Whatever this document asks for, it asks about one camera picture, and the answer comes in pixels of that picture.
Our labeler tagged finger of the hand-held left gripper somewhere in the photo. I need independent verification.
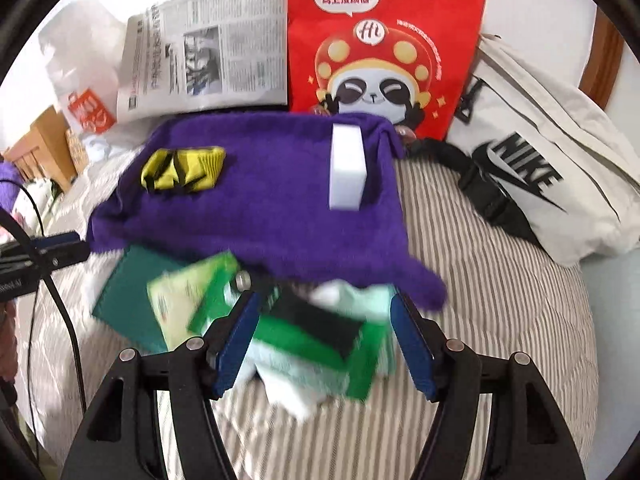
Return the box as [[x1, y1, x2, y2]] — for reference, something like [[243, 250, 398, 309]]
[[20, 231, 92, 269]]

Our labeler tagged striped bed sheet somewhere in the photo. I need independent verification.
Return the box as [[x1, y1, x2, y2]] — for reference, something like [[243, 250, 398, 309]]
[[10, 145, 601, 480]]

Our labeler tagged wooden headboard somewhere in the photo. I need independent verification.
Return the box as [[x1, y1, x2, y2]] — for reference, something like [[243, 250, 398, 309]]
[[579, 10, 626, 111]]

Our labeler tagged dark green ribbed cloth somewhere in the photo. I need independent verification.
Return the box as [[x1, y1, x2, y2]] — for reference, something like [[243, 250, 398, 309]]
[[91, 245, 211, 353]]

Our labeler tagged pale yellow-green packet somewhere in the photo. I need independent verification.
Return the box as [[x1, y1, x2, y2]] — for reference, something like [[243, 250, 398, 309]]
[[146, 252, 241, 353]]

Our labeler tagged white cloth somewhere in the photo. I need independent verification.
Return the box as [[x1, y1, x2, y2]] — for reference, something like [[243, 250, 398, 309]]
[[235, 280, 401, 423]]

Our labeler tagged green packet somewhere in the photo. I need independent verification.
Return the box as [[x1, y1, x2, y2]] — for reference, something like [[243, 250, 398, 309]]
[[255, 285, 391, 402]]

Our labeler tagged black cable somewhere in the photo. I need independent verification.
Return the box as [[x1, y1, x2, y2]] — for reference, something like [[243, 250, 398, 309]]
[[0, 180, 83, 461]]

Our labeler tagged yellow and black sock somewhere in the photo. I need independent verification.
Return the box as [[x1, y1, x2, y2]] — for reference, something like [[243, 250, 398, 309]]
[[139, 146, 227, 195]]

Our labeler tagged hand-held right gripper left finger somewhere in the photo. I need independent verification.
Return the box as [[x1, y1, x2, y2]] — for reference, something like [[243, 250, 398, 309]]
[[60, 272, 263, 480]]

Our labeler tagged white sponge block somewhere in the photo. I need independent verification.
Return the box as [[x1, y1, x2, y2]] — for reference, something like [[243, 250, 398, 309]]
[[328, 122, 368, 212]]

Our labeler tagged white plastic bag orange print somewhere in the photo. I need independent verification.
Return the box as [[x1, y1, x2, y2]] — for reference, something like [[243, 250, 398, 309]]
[[37, 0, 131, 136]]

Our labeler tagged red panda paper bag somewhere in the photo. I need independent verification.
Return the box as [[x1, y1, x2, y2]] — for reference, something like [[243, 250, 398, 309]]
[[286, 0, 490, 141]]

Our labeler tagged white bag with black strap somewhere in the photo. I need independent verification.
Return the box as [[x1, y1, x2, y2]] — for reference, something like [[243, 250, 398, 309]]
[[405, 32, 640, 268]]

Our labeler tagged newspaper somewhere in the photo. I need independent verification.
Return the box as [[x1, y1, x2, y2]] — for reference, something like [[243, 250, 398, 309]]
[[116, 0, 291, 123]]

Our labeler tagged wooden furniture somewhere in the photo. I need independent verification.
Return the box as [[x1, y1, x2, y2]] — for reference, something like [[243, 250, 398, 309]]
[[5, 105, 88, 193]]

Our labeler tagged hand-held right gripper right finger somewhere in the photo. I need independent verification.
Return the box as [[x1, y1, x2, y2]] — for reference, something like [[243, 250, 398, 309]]
[[390, 292, 588, 480]]

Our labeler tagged purple towel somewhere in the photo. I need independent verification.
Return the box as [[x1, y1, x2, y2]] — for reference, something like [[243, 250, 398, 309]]
[[86, 112, 448, 313]]

